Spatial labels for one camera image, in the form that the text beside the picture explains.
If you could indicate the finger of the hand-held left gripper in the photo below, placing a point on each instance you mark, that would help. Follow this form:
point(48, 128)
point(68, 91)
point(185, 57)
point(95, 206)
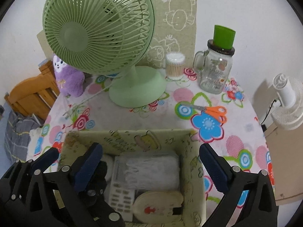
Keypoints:
point(48, 156)
point(101, 175)

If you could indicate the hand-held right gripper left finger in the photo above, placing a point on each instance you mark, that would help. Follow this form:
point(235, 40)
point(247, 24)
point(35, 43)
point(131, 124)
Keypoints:
point(87, 167)

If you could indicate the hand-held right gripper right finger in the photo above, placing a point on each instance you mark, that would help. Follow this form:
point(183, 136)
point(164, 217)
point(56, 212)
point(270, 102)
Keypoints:
point(214, 167)

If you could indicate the yellow printed fabric storage box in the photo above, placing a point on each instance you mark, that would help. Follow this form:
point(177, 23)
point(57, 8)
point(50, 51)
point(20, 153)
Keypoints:
point(191, 170)

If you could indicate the white remote control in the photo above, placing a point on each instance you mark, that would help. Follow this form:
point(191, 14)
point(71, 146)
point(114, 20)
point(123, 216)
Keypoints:
point(119, 198)

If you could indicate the clear bag of white items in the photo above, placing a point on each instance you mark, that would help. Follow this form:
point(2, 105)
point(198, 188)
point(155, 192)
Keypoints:
point(149, 170)

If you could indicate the beige oval object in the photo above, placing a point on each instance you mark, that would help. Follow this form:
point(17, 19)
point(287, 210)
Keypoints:
point(153, 201)

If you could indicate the white fluffy blanket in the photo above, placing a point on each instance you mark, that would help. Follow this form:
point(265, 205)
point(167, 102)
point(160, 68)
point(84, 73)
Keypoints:
point(35, 133)

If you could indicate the grey plaid bedding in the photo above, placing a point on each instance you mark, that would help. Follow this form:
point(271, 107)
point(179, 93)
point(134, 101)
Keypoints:
point(16, 132)

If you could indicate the wooden chair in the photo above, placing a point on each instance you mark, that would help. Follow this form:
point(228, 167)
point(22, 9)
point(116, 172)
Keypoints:
point(26, 94)

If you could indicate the beige door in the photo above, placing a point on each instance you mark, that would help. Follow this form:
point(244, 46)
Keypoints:
point(288, 165)

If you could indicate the purple plush toy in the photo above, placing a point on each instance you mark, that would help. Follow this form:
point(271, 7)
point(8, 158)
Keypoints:
point(71, 80)

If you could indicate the glass jar mug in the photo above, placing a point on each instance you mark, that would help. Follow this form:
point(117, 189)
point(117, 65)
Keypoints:
point(213, 78)

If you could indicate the blue flat object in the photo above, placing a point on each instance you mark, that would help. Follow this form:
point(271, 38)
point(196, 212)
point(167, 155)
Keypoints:
point(43, 62)

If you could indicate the cotton swab container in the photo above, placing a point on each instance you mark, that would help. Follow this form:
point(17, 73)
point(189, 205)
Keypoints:
point(175, 68)

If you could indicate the green desk fan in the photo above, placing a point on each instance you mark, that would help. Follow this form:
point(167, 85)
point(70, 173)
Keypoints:
point(71, 35)

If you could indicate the green plastic cup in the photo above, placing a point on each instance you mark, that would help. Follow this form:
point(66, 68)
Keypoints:
point(223, 37)

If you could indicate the white wall fan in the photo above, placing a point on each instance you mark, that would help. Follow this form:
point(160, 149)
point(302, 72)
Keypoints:
point(287, 94)

